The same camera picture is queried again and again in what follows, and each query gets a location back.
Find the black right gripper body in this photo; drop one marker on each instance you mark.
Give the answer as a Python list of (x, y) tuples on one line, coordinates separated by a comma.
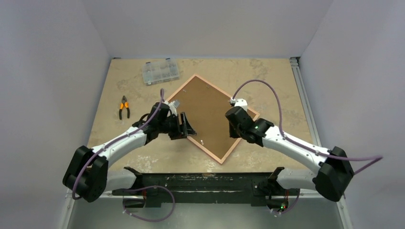
[(234, 131)]

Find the pink photo frame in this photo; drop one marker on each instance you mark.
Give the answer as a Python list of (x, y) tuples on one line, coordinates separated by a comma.
[(205, 106)]

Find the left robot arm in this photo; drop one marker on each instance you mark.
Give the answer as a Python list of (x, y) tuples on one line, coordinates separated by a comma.
[(88, 175)]

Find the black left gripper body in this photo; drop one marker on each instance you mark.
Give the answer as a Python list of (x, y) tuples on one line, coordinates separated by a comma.
[(172, 127)]

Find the orange black pliers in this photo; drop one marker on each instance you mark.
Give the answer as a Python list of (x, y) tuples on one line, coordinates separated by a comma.
[(124, 104)]

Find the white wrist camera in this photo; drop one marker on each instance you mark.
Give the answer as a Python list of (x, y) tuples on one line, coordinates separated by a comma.
[(173, 105), (239, 102)]

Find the clear plastic screw organizer box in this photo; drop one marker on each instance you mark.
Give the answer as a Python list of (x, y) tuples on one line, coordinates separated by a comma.
[(160, 71)]

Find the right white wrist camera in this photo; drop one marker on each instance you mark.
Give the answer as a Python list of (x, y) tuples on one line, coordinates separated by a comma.
[(239, 102)]

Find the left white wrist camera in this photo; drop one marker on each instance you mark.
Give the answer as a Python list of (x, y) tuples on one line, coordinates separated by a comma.
[(173, 105)]

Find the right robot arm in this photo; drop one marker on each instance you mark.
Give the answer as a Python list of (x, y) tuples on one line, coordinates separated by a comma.
[(268, 135)]

